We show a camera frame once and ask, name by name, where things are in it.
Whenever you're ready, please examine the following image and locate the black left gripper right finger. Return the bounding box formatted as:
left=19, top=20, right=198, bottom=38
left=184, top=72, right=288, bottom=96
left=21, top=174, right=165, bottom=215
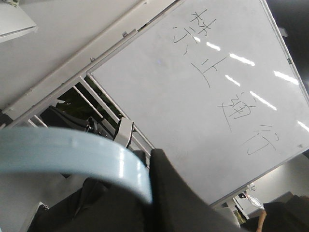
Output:
left=144, top=148, right=243, bottom=232

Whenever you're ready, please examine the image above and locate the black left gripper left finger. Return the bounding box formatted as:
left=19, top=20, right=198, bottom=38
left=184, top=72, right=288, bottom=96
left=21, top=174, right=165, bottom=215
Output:
left=31, top=178, right=147, bottom=232

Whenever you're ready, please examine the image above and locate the light blue plastic basket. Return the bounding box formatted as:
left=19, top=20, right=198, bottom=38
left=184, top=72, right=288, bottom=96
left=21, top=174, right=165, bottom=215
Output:
left=0, top=127, right=153, bottom=205

